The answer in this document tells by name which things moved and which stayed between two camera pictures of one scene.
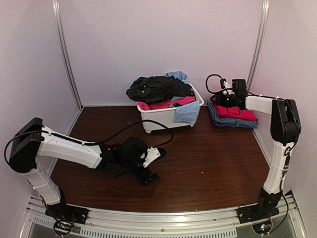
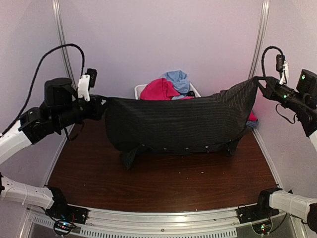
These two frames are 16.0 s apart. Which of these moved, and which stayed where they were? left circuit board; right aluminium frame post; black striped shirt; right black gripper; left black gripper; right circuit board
Moved: right black gripper; black striped shirt; left black gripper
Stayed: right circuit board; right aluminium frame post; left circuit board
